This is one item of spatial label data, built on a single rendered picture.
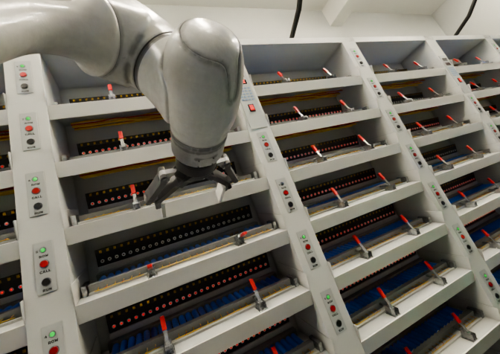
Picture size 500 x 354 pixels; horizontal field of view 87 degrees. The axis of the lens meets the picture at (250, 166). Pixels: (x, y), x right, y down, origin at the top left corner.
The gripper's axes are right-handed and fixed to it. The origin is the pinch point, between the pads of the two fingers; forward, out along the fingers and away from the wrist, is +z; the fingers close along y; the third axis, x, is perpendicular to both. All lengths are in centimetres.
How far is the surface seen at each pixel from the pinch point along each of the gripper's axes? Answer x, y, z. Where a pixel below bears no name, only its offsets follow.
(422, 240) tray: -29, 85, 26
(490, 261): -47, 114, 29
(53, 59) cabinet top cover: 70, -28, 8
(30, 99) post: 50, -34, 8
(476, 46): 70, 240, 11
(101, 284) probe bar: -4.8, -24.9, 24.8
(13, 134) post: 39, -39, 10
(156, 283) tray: -10.3, -11.7, 21.4
